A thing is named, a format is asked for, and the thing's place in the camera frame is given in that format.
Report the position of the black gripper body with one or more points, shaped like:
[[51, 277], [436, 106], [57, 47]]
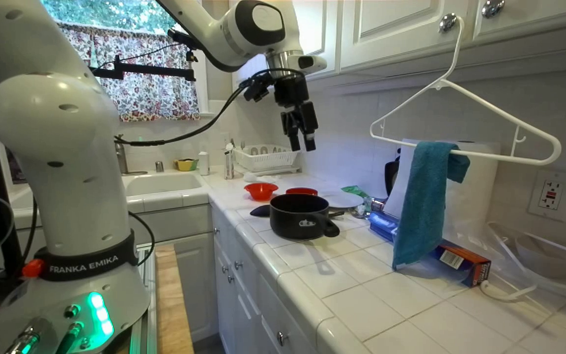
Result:
[[291, 90]]

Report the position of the white plastic clothes hanger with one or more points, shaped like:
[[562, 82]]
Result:
[[440, 82]]

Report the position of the white soap dispenser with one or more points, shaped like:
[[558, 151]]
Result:
[[230, 159]]

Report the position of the white upper cabinet door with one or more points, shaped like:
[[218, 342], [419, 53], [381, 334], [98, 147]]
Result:
[[550, 16], [393, 25]]

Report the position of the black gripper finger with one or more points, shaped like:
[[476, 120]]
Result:
[[291, 130], [309, 124]]

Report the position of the black saucepan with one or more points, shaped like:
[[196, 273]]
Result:
[[299, 218]]

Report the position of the light grey wrist camera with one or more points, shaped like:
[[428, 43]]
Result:
[[310, 63]]

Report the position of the yellow green bowl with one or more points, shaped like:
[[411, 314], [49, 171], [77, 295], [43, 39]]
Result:
[[185, 163]]

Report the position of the blue towel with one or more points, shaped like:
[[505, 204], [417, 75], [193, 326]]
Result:
[[423, 202]]

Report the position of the floral curtain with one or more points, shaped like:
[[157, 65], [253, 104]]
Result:
[[145, 94]]

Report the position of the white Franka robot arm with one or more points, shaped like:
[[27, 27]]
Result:
[[53, 163]]

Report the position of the white sink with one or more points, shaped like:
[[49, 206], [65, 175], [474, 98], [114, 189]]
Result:
[[161, 183]]

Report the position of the red bowl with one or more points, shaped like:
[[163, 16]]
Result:
[[259, 189], [301, 191]]

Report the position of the metal cabinet knob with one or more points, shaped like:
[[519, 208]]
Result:
[[446, 21], [491, 8]]

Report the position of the window with foliage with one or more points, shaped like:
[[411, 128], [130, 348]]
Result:
[[112, 12]]

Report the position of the small white bottle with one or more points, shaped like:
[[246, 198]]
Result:
[[202, 163]]

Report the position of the white lower cabinet front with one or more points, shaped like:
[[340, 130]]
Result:
[[244, 295]]

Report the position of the white wall outlet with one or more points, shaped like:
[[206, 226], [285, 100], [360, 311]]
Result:
[[550, 195]]

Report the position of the white plate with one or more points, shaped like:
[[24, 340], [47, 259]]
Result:
[[342, 198]]

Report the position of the white dish rack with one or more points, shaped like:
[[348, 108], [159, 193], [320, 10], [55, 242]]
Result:
[[265, 159]]

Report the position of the blue orange foil box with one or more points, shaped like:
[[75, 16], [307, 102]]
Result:
[[466, 263]]

